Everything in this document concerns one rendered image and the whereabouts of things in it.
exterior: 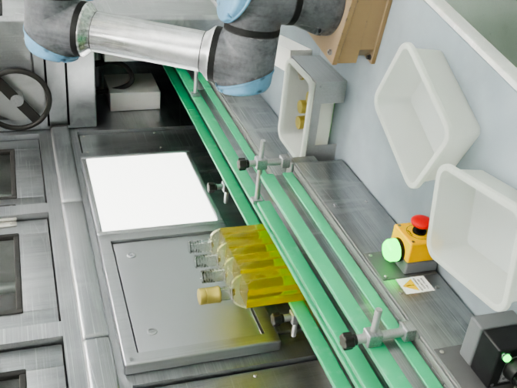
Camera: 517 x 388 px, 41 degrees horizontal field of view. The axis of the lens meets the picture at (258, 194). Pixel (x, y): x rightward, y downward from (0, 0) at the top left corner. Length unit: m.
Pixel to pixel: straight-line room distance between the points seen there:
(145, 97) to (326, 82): 1.06
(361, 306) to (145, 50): 0.68
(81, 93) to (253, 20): 1.09
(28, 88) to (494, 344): 1.70
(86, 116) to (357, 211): 1.20
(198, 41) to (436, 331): 0.74
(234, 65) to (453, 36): 0.44
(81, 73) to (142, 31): 0.89
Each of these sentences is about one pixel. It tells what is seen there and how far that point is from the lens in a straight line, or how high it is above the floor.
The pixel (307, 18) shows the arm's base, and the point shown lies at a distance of 1.45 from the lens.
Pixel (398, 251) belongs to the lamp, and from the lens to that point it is 1.31.
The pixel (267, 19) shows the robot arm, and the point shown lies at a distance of 1.41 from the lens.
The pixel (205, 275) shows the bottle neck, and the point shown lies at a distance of 1.48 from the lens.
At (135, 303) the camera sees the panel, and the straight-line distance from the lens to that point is 1.63.
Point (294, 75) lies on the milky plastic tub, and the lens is 1.78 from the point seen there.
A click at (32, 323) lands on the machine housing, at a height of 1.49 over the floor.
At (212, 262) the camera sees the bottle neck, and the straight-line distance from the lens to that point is 1.54.
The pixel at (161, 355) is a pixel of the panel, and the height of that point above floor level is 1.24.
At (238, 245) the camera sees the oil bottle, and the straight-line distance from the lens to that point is 1.55.
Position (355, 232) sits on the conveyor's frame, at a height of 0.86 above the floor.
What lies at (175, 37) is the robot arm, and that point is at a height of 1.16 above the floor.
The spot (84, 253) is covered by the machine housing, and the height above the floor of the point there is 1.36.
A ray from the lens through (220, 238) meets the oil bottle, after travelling 1.58.
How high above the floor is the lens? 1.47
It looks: 18 degrees down
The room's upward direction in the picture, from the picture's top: 95 degrees counter-clockwise
